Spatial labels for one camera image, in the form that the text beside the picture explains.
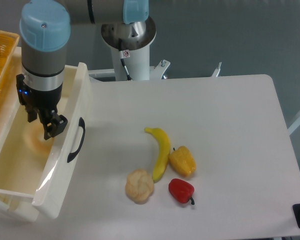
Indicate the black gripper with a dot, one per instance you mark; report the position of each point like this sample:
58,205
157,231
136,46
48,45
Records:
42,105

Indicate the beige ring donut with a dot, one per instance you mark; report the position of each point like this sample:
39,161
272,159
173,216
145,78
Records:
33,136

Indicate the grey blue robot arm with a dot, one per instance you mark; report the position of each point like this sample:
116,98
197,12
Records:
45,28

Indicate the white upper drawer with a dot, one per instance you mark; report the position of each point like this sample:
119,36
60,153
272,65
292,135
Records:
44,181

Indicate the white drawer cabinet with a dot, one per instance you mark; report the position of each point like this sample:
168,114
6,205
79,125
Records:
11,205

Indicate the beige round bread bun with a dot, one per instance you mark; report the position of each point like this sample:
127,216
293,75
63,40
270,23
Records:
139,186

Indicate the yellow banana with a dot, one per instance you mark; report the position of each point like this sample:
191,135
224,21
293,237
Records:
164,146

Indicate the yellow bell pepper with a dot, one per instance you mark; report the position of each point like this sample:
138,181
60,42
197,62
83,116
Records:
182,161

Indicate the red bell pepper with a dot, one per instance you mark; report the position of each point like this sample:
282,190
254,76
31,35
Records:
182,191

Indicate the black drawer handle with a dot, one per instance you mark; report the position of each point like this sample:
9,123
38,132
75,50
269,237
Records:
78,140

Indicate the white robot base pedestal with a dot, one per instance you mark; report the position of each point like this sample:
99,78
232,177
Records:
129,46

